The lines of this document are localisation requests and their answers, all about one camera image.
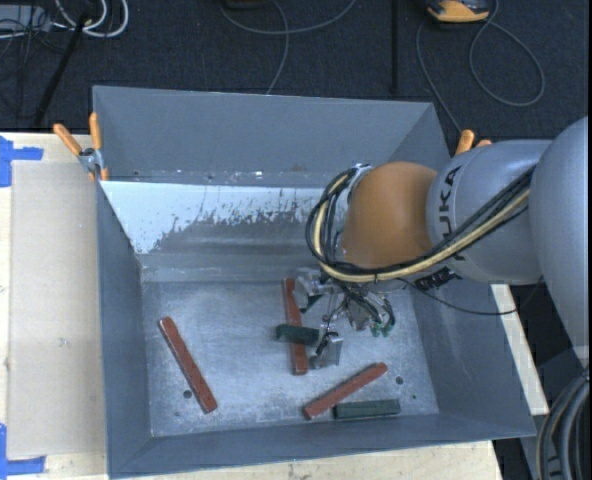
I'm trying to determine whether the dark green flat block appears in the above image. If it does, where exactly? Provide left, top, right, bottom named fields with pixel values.
left=274, top=323, right=321, bottom=347
left=332, top=398, right=403, bottom=420

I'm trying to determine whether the red-brown flat block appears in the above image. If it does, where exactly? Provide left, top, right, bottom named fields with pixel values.
left=302, top=362, right=389, bottom=421
left=281, top=277, right=310, bottom=376
left=157, top=316, right=219, bottom=415

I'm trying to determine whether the grey metal bin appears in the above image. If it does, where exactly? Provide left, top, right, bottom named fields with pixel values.
left=91, top=85, right=538, bottom=480

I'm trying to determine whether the pale flat board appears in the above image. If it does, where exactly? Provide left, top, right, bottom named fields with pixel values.
left=6, top=160, right=108, bottom=460

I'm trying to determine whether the black cylinder on white bracket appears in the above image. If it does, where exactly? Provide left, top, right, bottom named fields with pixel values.
left=294, top=269, right=329, bottom=314

